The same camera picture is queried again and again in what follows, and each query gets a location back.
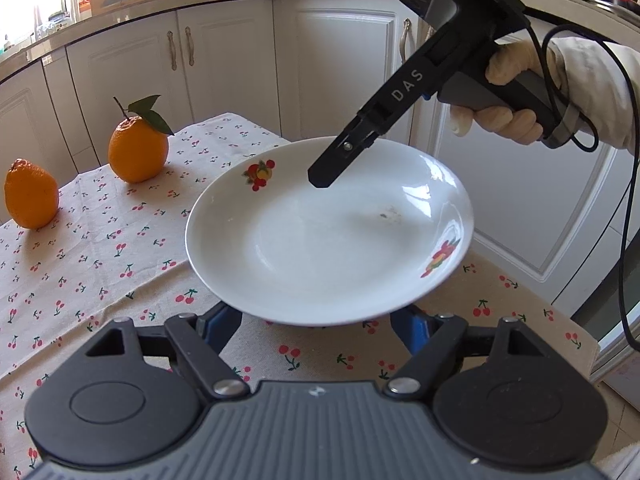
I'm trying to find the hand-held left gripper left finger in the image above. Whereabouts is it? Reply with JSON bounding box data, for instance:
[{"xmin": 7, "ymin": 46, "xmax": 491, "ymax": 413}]
[{"xmin": 85, "ymin": 302, "xmax": 251, "ymax": 401}]

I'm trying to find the orange without leaf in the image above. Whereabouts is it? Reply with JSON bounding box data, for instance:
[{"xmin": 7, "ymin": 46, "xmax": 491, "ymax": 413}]
[{"xmin": 4, "ymin": 158, "xmax": 60, "ymax": 230}]

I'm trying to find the white fruit-print plate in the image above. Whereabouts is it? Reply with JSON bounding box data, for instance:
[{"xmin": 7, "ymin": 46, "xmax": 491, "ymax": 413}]
[{"xmin": 185, "ymin": 136, "xmax": 475, "ymax": 328}]

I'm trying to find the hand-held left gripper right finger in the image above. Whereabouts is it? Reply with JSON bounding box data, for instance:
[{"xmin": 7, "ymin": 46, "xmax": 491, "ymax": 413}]
[{"xmin": 384, "ymin": 305, "xmax": 542, "ymax": 401}]

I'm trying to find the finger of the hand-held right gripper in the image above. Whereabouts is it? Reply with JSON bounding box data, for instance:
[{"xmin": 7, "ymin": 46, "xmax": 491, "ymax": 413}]
[{"xmin": 306, "ymin": 114, "xmax": 386, "ymax": 191}]

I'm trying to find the cherry print tablecloth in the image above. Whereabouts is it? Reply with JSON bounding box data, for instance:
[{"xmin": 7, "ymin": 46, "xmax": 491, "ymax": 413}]
[{"xmin": 0, "ymin": 112, "xmax": 601, "ymax": 480}]

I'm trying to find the person's right hand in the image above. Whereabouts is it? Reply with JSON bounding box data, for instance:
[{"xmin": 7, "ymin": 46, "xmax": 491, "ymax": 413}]
[{"xmin": 447, "ymin": 40, "xmax": 554, "ymax": 146}]

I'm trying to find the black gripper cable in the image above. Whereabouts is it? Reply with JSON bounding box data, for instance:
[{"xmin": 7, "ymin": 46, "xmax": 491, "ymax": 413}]
[{"xmin": 525, "ymin": 7, "xmax": 640, "ymax": 336}]

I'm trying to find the glass jar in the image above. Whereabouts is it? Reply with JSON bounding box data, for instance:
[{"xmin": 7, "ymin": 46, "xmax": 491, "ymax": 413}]
[{"xmin": 47, "ymin": 7, "xmax": 76, "ymax": 32}]

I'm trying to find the orange with green leaf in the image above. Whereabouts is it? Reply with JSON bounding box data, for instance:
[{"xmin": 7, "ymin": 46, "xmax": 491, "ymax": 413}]
[{"xmin": 108, "ymin": 95, "xmax": 175, "ymax": 184}]

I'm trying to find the person's right forearm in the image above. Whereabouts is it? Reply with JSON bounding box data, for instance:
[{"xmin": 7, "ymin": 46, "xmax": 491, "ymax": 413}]
[{"xmin": 545, "ymin": 35, "xmax": 640, "ymax": 152}]

